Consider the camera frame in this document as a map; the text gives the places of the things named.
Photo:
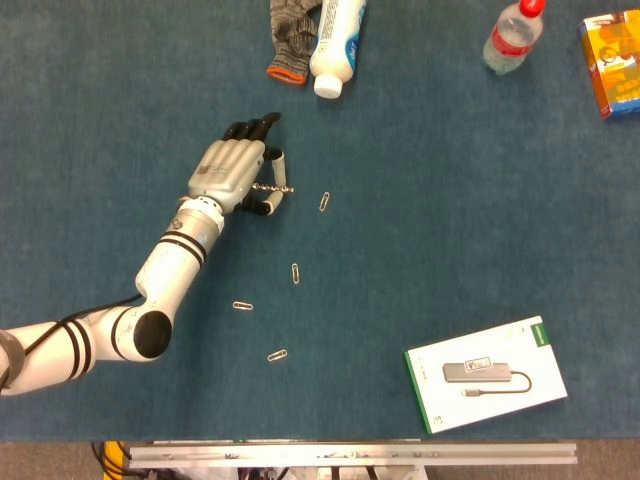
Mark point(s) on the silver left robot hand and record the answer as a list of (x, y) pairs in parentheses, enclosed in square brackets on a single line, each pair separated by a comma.
[(225, 170)]

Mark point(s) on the metal beaded rod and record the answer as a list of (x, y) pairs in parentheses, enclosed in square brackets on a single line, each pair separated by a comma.
[(272, 188)]

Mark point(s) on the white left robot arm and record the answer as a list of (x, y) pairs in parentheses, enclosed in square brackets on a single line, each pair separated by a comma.
[(165, 275)]

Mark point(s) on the paperclip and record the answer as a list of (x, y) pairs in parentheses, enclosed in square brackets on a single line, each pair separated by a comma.
[(324, 201), (277, 355), (242, 306), (295, 273)]

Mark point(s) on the grey knit work glove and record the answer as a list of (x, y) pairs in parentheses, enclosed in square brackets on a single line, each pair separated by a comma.
[(292, 45)]

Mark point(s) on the white plastic bottle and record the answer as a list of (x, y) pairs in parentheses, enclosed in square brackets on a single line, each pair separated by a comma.
[(335, 45)]

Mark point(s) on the teal felt table cover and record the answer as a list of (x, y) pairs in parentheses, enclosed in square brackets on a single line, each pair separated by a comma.
[(400, 200)]

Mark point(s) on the paperclip bottom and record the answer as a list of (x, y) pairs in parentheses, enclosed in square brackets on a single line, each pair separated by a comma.
[(277, 355)]

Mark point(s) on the yellow black striped part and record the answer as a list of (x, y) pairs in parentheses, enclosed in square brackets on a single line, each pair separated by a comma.
[(114, 457)]

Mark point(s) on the clear red-capped water bottle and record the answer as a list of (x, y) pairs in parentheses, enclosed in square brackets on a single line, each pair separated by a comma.
[(512, 40)]

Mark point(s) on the white USB hub box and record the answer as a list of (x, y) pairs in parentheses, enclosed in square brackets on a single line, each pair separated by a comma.
[(485, 375)]

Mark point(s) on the orange yellow carton box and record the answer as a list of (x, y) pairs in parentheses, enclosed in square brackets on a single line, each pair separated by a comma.
[(615, 70)]

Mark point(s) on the aluminium profile rail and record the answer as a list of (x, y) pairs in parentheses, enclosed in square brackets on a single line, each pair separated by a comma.
[(350, 454)]

